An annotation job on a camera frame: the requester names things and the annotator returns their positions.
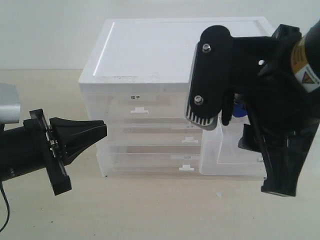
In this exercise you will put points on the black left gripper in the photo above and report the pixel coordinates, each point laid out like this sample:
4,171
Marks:
75,137

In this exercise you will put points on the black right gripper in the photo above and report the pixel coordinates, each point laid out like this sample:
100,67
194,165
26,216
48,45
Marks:
278,80

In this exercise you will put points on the bunch of keys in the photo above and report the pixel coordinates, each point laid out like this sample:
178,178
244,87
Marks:
239,109

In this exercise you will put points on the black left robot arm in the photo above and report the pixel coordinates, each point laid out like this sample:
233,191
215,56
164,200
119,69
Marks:
18,155

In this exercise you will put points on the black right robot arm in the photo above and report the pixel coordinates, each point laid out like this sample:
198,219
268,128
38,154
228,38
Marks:
277,79

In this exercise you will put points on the bottom wide translucent drawer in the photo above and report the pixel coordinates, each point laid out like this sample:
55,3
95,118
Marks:
150,158

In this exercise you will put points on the wide translucent drawer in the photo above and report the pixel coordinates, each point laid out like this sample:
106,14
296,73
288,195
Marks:
150,158
153,134

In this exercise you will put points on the middle wide translucent drawer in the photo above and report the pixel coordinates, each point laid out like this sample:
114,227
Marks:
153,134

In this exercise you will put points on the white translucent drawer cabinet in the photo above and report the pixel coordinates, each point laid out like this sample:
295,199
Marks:
134,56

